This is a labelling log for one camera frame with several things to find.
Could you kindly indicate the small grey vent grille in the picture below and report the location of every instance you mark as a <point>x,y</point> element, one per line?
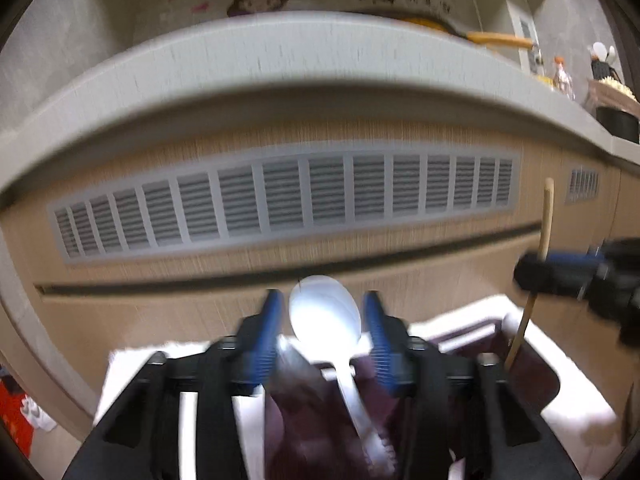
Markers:
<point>582,185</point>

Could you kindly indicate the orange-haired figurine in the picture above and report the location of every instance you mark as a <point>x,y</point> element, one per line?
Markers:
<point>564,77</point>

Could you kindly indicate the grey stone countertop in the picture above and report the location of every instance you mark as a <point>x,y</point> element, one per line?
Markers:
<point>250,60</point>

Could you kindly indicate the wooden cabinet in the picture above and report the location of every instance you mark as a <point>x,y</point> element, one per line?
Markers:
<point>200,275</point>

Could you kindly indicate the purple utensil holder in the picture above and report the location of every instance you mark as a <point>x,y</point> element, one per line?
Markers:
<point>530,385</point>

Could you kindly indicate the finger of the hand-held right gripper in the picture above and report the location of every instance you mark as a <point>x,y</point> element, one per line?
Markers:
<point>560,282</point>
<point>572,260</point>

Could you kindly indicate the white shoes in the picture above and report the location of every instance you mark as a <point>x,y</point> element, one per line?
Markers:
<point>37,412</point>

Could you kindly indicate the white textured table cloth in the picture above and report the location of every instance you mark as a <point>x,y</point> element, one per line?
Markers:
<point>575,400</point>

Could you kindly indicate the long grey vent grille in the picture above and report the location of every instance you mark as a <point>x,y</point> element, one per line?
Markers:
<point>285,195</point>

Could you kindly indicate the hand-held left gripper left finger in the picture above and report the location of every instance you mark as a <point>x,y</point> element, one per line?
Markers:
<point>265,342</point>

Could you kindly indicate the wooden chopstick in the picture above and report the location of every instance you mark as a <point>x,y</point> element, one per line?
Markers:
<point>547,220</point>

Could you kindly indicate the white plastic spoon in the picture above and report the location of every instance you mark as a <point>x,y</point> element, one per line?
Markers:
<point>325,320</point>

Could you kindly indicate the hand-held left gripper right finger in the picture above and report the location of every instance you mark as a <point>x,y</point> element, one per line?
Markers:
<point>377,342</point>

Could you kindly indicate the red floor mat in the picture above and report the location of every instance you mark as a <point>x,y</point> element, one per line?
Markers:
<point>12,415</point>

